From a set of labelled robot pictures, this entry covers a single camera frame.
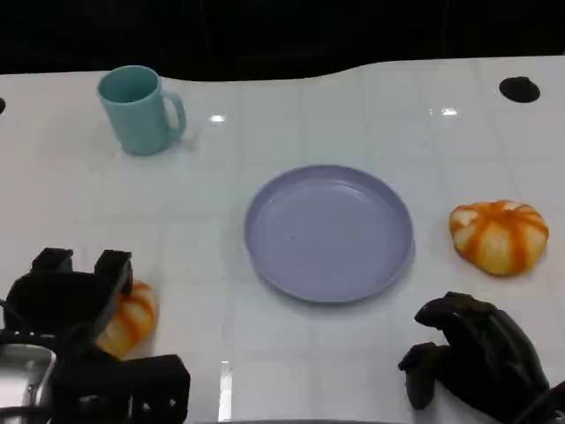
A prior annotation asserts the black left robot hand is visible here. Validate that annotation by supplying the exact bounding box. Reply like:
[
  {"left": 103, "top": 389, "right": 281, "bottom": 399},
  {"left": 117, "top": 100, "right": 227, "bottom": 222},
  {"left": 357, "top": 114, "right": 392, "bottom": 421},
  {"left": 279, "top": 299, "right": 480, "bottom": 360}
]
[{"left": 4, "top": 247, "right": 134, "bottom": 350}]

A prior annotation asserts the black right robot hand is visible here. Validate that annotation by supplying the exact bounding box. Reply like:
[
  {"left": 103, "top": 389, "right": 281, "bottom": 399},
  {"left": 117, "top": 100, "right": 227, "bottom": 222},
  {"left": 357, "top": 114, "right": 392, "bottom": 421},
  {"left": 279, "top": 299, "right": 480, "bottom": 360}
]
[{"left": 397, "top": 291, "right": 553, "bottom": 416}]

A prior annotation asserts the orange and white toy bread roll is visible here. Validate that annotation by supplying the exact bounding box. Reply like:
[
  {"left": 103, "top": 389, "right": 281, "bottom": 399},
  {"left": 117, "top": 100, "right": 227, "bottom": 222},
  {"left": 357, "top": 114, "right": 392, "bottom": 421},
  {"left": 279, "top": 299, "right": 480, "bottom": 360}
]
[
  {"left": 94, "top": 278, "right": 159, "bottom": 359},
  {"left": 448, "top": 199, "right": 550, "bottom": 277}
]

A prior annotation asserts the pale green mug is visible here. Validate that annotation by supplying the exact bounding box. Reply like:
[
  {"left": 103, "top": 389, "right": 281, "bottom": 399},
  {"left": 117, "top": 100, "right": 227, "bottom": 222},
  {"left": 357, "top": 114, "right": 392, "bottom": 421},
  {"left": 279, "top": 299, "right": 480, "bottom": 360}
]
[{"left": 96, "top": 64, "right": 187, "bottom": 156}]

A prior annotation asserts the lilac plate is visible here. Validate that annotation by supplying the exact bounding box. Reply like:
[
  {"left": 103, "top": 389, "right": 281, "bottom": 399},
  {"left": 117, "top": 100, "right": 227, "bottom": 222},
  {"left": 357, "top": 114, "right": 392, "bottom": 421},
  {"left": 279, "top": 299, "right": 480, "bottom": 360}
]
[{"left": 244, "top": 164, "right": 416, "bottom": 305}]

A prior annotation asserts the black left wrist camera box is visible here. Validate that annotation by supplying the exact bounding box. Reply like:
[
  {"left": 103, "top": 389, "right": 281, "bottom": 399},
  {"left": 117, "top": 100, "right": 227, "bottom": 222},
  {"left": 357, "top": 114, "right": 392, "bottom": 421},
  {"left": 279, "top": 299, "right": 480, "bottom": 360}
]
[{"left": 50, "top": 352, "right": 192, "bottom": 424}]

